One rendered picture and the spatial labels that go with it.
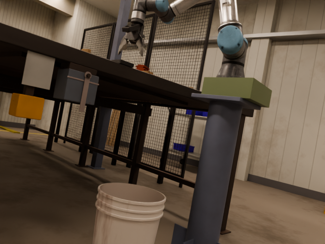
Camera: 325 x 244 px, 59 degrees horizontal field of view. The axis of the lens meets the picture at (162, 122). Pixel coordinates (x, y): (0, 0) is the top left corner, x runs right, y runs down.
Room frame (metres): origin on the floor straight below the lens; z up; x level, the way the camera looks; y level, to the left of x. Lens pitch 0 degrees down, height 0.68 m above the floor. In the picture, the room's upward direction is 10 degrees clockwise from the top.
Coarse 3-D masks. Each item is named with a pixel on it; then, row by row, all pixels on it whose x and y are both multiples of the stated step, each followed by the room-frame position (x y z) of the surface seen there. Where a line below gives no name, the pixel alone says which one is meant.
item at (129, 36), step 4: (132, 20) 1.56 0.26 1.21; (136, 20) 1.55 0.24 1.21; (140, 20) 1.55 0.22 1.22; (140, 24) 1.59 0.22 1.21; (140, 28) 1.60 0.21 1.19; (132, 32) 1.56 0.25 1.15; (136, 32) 1.55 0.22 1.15; (140, 32) 1.56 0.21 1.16; (128, 36) 1.56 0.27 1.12; (132, 36) 1.55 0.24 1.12; (136, 36) 1.54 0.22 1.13; (144, 36) 1.61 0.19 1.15; (132, 40) 1.57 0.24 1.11; (136, 40) 1.56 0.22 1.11
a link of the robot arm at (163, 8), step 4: (148, 0) 1.52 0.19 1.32; (152, 0) 1.51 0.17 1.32; (156, 0) 1.51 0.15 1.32; (160, 0) 1.50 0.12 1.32; (164, 0) 1.50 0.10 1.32; (148, 4) 1.53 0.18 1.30; (152, 4) 1.52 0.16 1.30; (156, 4) 1.51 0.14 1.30; (160, 4) 1.50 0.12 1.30; (164, 4) 1.50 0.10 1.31; (168, 4) 1.55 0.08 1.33; (148, 8) 1.54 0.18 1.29; (152, 8) 1.53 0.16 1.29; (156, 8) 1.52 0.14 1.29; (160, 8) 1.51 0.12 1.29; (164, 8) 1.51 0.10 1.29; (156, 12) 1.56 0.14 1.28; (160, 12) 1.56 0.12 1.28; (164, 12) 1.58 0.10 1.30; (160, 16) 1.61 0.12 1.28
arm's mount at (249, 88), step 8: (208, 80) 1.45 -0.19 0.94; (216, 80) 1.42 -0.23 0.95; (224, 80) 1.39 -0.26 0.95; (232, 80) 1.37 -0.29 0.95; (240, 80) 1.34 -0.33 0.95; (248, 80) 1.32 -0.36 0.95; (256, 80) 1.33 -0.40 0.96; (208, 88) 1.44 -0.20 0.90; (216, 88) 1.42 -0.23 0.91; (224, 88) 1.39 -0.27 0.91; (232, 88) 1.36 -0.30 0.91; (240, 88) 1.34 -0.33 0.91; (248, 88) 1.31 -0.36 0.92; (256, 88) 1.34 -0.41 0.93; (264, 88) 1.42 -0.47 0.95; (240, 96) 1.33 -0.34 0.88; (248, 96) 1.31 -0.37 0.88; (256, 96) 1.36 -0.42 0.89; (264, 96) 1.43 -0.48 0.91; (256, 104) 1.46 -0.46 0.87; (264, 104) 1.45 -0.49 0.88
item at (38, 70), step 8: (32, 56) 1.01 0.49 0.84; (40, 56) 1.03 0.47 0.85; (48, 56) 1.05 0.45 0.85; (32, 64) 1.01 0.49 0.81; (40, 64) 1.03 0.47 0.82; (48, 64) 1.05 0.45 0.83; (24, 72) 1.00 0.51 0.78; (32, 72) 1.02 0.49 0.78; (40, 72) 1.04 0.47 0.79; (48, 72) 1.06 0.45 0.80; (24, 80) 1.00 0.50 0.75; (32, 80) 1.02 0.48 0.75; (40, 80) 1.04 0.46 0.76; (48, 80) 1.06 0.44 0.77; (48, 88) 1.06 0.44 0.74
